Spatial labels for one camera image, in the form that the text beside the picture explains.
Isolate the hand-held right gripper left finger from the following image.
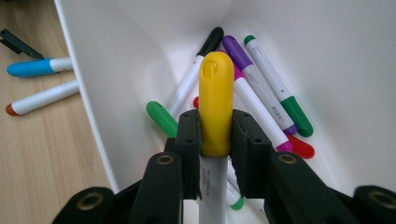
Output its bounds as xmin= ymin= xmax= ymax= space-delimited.
xmin=174 ymin=108 xmax=202 ymax=201

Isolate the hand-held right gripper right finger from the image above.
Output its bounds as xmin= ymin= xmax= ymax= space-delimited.
xmin=230 ymin=108 xmax=276 ymax=199

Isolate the light blue cap marker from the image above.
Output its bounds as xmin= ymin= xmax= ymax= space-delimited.
xmin=7 ymin=56 xmax=74 ymax=78

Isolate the light green cap marker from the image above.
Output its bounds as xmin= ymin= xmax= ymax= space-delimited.
xmin=146 ymin=100 xmax=246 ymax=211

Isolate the pink cap marker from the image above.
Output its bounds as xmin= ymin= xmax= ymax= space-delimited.
xmin=233 ymin=64 xmax=294 ymax=153

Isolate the red cap marker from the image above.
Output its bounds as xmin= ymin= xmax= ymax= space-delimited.
xmin=192 ymin=95 xmax=316 ymax=160

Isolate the yellow cap marker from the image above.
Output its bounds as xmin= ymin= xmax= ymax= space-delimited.
xmin=198 ymin=50 xmax=235 ymax=224

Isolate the brown-red cap marker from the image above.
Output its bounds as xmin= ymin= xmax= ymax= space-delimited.
xmin=5 ymin=78 xmax=80 ymax=117

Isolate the black cap marker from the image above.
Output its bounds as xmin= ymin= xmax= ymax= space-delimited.
xmin=167 ymin=26 xmax=225 ymax=119

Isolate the dark green cap marker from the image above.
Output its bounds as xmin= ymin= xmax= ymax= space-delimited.
xmin=243 ymin=35 xmax=314 ymax=138

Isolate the purple cap marker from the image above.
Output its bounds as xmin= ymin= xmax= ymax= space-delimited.
xmin=221 ymin=35 xmax=299 ymax=136

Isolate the white plastic bin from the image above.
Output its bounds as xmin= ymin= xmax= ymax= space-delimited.
xmin=54 ymin=0 xmax=396 ymax=224

